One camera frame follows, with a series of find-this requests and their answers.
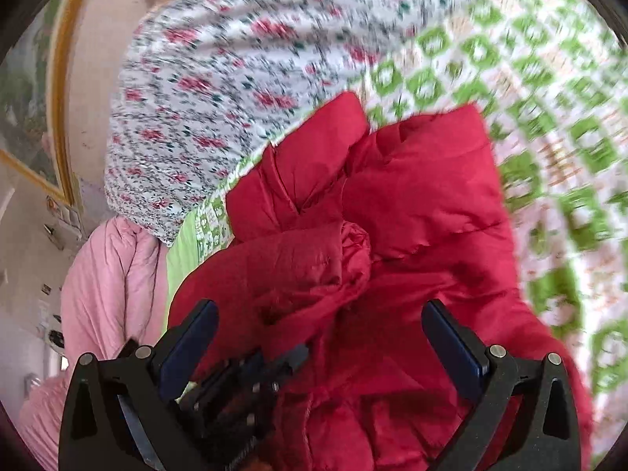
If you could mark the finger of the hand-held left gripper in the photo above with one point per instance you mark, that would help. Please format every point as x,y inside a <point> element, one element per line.
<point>289,360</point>

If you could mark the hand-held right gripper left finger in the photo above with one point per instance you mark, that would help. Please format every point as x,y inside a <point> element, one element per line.
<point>189,348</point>

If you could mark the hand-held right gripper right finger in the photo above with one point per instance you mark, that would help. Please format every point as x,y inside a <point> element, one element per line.
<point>454,348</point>

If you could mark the red quilted jacket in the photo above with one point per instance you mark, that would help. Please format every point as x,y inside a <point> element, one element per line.
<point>417,206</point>

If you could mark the pink quilt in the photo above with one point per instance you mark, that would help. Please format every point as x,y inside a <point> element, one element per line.
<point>108,294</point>

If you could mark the green patterned bed sheet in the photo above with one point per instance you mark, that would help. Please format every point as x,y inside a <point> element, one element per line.
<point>539,83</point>

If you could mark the floral print quilt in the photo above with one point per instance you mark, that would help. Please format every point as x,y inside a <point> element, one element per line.
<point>221,59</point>

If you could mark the small wall stickers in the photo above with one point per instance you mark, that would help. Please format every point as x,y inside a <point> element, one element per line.
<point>64,221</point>

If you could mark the gold framed wall picture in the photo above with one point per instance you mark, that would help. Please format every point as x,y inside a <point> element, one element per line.
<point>61,108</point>

